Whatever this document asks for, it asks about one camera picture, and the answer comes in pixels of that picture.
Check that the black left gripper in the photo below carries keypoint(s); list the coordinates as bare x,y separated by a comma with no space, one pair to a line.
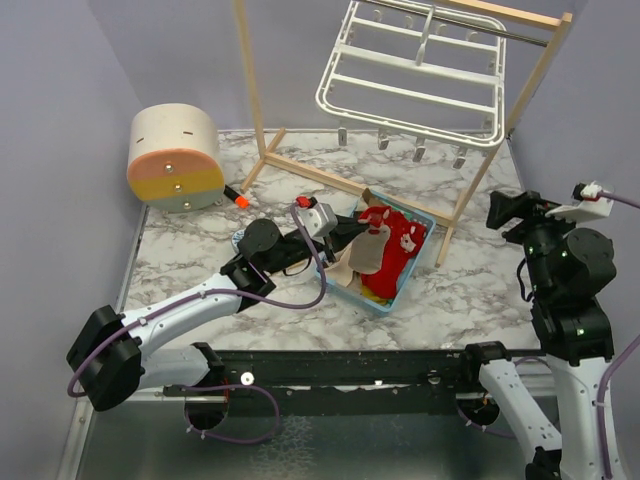
345,230

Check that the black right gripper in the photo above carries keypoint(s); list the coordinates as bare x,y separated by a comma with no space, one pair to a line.
528,204

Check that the red beige reindeer sock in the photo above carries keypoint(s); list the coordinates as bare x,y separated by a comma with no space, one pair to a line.
367,249

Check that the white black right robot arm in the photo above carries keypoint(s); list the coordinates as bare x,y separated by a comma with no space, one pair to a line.
568,265

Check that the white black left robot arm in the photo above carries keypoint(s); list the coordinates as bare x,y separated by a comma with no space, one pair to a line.
118,353

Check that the white plastic clip hanger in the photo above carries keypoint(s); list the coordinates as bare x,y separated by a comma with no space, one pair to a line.
471,123

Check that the cream ribbed sock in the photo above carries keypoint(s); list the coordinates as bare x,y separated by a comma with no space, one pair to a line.
340,272

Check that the red santa sock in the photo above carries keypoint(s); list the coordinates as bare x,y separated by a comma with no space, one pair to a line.
405,242

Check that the yellow sock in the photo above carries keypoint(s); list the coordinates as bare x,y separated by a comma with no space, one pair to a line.
370,296

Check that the blue perforated plastic basket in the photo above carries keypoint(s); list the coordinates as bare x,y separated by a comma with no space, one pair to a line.
368,199

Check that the orange black highlighter pen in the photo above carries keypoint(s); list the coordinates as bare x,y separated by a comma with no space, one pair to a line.
235,197

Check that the pastel round drawer box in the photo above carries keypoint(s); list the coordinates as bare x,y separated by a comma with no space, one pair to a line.
173,160

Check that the metal hanging rod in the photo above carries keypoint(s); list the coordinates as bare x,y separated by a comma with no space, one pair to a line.
448,19

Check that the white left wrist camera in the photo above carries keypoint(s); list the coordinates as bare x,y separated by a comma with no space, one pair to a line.
318,218

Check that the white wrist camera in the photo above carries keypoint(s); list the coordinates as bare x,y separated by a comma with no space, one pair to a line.
318,218
590,202

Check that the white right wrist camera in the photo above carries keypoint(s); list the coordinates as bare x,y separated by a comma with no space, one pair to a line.
590,202

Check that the black mounting rail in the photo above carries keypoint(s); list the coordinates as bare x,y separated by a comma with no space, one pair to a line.
326,383

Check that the wooden hanger rack frame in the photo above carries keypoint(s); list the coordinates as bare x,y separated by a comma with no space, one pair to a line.
480,11

